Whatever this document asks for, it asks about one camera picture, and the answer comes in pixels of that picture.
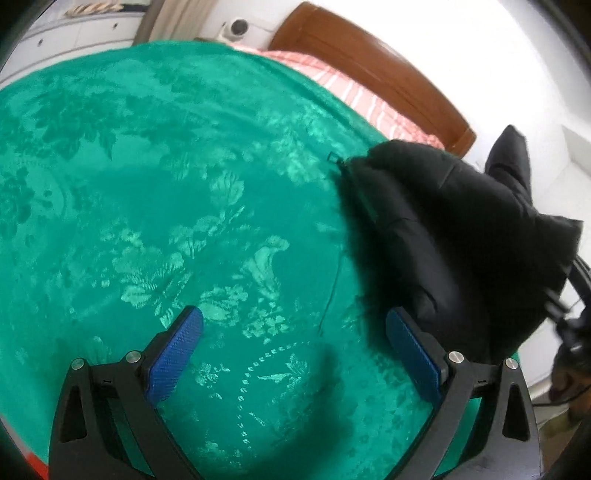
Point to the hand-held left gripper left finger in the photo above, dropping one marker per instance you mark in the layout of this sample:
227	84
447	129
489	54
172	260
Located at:
178	351

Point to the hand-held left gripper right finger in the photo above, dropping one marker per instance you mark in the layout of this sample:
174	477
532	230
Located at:
413	355

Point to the black puffer jacket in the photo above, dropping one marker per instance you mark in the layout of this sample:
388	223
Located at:
438	230

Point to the green floral blanket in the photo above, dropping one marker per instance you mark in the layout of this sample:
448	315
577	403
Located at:
161	184

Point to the orange cloth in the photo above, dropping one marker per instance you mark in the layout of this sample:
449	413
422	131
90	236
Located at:
37	471

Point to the pink striped bed sheet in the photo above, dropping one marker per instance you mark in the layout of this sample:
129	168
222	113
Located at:
360	92

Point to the wooden headboard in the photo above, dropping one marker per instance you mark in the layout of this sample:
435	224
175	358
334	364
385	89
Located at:
383	60

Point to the white drawer cabinet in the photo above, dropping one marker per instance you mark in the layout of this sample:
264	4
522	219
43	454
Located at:
69	41

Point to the beige curtain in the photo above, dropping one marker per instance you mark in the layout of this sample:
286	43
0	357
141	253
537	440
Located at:
171	21

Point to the striped cushion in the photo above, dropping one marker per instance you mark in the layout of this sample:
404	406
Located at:
94	8

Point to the white security camera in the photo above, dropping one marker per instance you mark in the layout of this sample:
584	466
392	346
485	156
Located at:
236	28

